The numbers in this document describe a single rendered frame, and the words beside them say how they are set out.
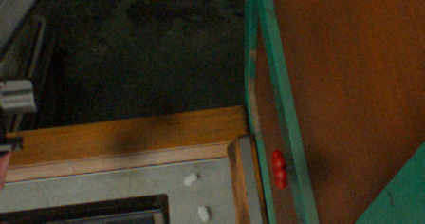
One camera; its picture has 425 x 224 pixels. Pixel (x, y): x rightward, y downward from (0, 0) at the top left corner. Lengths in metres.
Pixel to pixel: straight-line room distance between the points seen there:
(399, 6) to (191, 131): 0.87
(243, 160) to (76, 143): 0.40
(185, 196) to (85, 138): 0.27
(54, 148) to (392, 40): 0.96
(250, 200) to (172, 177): 0.23
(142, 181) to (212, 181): 0.15
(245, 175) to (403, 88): 0.71
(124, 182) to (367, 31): 0.86
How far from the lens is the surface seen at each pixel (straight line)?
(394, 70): 0.24
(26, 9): 0.96
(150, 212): 0.65
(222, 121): 1.07
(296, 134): 0.51
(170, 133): 1.07
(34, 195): 1.13
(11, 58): 1.75
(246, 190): 0.91
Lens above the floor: 1.73
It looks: 62 degrees down
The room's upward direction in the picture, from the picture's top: 6 degrees counter-clockwise
